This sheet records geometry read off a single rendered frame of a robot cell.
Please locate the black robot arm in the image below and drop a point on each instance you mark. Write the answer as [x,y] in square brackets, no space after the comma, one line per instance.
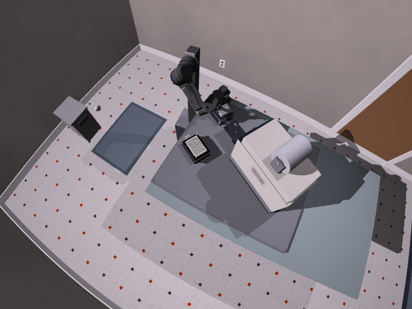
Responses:
[182,77]

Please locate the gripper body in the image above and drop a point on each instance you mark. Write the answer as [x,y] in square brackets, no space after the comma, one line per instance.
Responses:
[225,101]

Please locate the pale grey cylinder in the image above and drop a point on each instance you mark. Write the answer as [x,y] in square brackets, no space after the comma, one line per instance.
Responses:
[293,152]

